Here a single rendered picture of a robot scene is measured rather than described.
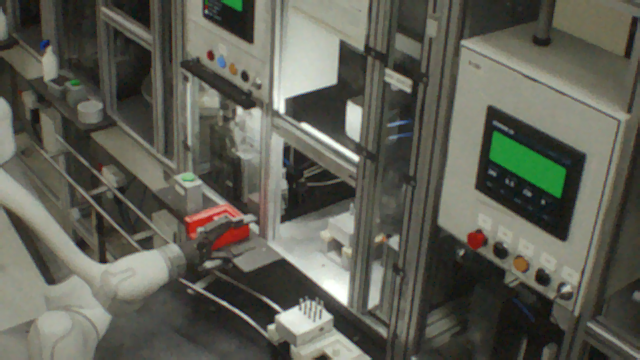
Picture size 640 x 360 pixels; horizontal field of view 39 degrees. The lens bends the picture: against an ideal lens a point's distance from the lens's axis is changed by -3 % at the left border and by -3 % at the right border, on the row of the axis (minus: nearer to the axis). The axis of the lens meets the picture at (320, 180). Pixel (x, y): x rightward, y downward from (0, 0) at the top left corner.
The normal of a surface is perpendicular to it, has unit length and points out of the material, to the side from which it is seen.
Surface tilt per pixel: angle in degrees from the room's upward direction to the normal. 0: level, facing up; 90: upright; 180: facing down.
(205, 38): 90
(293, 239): 0
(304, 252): 0
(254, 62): 90
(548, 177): 90
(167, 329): 0
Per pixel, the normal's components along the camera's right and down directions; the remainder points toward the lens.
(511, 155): -0.78, 0.28
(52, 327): 0.04, -0.81
